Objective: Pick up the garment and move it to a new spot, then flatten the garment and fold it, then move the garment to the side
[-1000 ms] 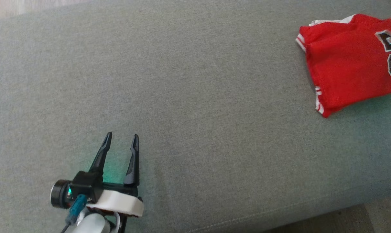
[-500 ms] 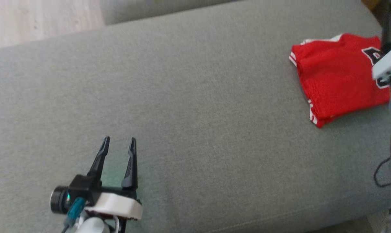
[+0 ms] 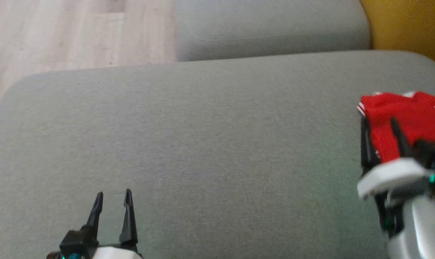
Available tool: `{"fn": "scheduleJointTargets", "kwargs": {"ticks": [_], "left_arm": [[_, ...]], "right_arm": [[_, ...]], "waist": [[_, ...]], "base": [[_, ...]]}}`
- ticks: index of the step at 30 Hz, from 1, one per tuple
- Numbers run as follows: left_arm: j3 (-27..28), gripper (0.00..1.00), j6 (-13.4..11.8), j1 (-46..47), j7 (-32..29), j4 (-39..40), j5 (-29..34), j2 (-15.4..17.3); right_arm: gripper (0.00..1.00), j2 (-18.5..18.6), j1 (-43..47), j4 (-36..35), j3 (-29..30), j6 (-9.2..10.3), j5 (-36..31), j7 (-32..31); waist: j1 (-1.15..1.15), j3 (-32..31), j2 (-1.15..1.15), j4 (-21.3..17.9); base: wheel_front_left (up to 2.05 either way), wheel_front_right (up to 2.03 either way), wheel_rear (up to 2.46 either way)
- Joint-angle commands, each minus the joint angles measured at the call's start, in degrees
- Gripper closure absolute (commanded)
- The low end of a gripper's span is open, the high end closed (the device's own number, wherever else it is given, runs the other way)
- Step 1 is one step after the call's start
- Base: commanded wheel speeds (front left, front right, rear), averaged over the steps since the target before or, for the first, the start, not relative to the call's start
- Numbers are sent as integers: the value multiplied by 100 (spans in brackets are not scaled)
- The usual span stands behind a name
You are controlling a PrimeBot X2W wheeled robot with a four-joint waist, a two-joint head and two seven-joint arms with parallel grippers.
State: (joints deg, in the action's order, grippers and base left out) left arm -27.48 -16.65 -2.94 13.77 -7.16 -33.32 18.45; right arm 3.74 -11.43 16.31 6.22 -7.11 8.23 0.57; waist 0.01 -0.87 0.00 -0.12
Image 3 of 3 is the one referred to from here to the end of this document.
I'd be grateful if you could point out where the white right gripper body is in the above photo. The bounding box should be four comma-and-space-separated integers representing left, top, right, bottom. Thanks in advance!
357, 158, 432, 200

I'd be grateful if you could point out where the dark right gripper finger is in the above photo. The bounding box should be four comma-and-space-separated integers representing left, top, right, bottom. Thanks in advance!
390, 118, 414, 159
360, 117, 381, 170

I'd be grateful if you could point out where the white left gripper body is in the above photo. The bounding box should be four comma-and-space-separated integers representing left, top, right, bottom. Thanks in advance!
46, 241, 144, 259

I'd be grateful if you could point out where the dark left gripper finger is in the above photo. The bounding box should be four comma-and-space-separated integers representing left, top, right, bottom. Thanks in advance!
86, 192, 104, 231
119, 189, 138, 245

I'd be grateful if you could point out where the red and white printed jersey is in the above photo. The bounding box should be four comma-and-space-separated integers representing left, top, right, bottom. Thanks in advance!
357, 91, 435, 164

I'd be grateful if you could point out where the grey yellow sofa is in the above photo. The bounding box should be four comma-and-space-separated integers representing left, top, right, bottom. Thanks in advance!
0, 50, 435, 259

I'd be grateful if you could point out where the large yellow sofa back cushion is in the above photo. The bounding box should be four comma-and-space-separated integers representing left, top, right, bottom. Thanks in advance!
359, 0, 435, 72

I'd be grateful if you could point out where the grey sofa seat cushion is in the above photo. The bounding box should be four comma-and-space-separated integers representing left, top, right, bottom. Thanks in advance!
173, 0, 372, 62

